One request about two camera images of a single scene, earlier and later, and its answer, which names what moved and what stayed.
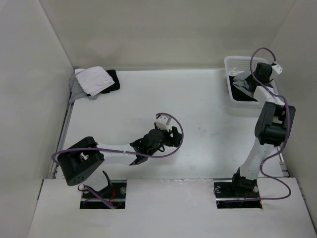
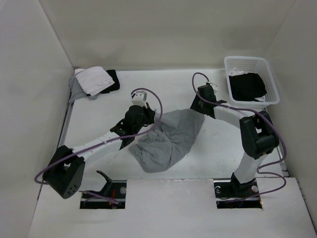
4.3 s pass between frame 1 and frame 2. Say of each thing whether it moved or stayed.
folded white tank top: stayed
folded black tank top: stayed
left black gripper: moved
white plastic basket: stayed
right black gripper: moved
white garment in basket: stayed
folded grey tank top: stayed
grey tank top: moved
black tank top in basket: stayed
